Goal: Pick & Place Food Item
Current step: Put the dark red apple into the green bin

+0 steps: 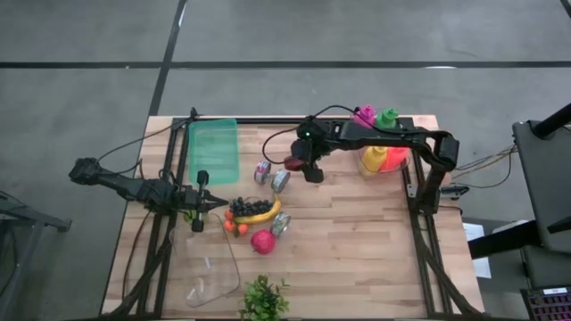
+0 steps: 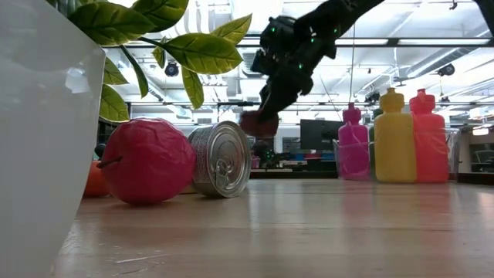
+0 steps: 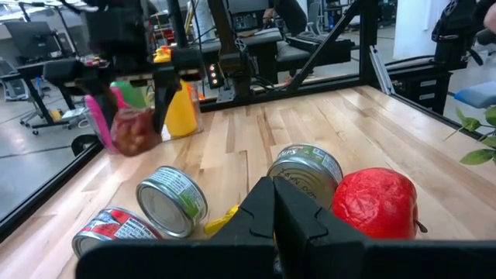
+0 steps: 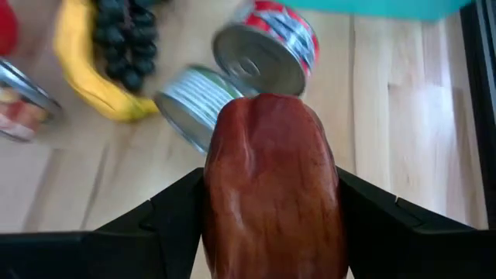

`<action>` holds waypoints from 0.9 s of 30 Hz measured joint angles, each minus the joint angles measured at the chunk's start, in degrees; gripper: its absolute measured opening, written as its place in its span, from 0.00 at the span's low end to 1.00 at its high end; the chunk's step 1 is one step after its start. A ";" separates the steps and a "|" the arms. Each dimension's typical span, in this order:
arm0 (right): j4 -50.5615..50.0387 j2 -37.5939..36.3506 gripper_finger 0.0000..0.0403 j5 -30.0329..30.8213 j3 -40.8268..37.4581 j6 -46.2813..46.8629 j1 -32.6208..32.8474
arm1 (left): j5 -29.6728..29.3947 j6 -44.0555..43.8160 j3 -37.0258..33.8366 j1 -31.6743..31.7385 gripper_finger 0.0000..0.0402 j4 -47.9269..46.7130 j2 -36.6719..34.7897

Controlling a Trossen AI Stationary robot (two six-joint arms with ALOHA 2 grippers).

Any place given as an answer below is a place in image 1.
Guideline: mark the small clear plastic bin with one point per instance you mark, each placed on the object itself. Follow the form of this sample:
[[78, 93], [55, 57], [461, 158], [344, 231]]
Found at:
[[362, 171]]

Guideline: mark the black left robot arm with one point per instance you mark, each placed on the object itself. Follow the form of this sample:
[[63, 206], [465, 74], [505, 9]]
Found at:
[[111, 180]]

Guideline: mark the green leafy plant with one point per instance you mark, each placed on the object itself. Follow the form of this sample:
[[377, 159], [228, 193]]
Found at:
[[263, 301]]

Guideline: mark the yellow squeeze bottle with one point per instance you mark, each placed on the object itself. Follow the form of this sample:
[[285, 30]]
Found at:
[[372, 159]]

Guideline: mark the green label tin can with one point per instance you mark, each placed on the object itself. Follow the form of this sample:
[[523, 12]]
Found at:
[[280, 180]]

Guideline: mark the red label tin can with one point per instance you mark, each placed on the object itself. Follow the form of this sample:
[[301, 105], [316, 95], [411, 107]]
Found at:
[[262, 172]]

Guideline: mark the small orange tangerine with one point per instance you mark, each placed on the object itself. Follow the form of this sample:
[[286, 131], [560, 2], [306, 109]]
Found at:
[[229, 225], [228, 214], [242, 229]]

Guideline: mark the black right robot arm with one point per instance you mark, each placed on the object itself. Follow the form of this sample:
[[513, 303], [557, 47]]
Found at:
[[383, 140]]

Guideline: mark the yellow banana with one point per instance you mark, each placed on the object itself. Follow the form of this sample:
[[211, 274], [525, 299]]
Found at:
[[263, 216]]

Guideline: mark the large clear plastic bin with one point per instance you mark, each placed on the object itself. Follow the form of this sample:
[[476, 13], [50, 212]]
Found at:
[[209, 267]]

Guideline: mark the small dark red apple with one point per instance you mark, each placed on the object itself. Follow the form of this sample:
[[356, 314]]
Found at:
[[292, 164]]

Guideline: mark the black desk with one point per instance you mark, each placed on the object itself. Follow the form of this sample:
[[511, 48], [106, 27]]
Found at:
[[553, 187]]

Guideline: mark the large red apple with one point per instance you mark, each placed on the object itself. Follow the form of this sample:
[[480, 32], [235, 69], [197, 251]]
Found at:
[[262, 242]]

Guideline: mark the black stand pole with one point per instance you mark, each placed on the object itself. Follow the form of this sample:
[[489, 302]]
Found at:
[[553, 120]]

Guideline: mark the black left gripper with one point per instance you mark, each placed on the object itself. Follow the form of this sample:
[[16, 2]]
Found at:
[[187, 198]]

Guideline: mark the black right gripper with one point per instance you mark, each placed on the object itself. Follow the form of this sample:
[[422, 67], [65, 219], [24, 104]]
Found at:
[[321, 136]]

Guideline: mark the orange squeeze bottle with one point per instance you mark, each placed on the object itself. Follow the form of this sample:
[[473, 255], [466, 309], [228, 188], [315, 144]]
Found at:
[[396, 158]]

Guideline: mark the teal plastic bin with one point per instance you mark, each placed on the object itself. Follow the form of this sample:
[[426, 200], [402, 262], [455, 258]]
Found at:
[[213, 151]]

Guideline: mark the pink squeeze bottle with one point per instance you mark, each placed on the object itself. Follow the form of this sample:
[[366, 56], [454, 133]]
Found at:
[[365, 116]]

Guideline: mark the white label tin can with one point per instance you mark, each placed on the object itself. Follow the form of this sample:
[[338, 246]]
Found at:
[[280, 224]]

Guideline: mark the white paper sheet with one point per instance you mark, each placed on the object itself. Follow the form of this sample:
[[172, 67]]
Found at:
[[477, 249]]

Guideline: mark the grey metal table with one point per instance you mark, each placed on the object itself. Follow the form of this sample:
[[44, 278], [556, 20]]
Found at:
[[27, 218]]

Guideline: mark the green pear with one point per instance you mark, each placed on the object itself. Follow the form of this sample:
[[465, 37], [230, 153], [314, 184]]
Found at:
[[189, 217]]

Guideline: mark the backlit keyboard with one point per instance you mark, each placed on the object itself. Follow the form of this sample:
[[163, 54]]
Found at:
[[548, 305]]

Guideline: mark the green squeeze bottle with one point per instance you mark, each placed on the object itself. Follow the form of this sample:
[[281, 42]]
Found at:
[[387, 118]]

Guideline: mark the black aluminium rig frame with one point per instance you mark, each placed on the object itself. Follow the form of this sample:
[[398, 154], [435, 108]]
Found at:
[[267, 119]]

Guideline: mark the dark grape bunch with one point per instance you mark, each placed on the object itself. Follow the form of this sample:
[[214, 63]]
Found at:
[[247, 207]]

